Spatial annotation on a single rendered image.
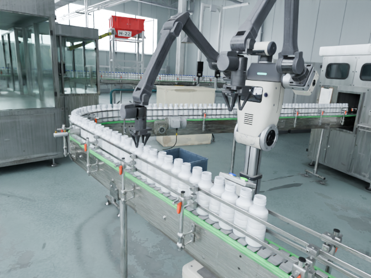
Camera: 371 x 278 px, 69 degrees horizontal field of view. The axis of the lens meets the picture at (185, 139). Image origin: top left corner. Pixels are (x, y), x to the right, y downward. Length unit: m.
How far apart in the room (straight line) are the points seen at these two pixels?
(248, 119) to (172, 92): 3.87
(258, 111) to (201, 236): 0.77
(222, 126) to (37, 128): 2.61
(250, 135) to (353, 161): 3.27
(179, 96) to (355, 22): 9.66
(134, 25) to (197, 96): 3.26
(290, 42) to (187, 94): 4.24
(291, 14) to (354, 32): 12.25
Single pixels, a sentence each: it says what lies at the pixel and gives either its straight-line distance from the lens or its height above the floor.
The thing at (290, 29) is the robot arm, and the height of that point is 1.73.
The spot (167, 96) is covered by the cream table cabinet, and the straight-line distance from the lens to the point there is 5.33.
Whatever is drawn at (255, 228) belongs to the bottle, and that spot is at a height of 1.07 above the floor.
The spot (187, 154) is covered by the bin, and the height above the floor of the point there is 0.92.
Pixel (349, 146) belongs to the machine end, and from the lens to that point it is 4.75.
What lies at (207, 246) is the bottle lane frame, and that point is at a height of 0.92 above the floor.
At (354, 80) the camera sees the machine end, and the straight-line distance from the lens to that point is 4.71.
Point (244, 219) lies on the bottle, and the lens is 0.95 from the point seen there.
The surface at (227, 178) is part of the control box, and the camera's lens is 1.15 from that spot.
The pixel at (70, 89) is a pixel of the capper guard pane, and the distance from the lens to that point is 6.44.
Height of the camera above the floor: 1.54
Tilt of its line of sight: 14 degrees down
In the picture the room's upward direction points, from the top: 3 degrees clockwise
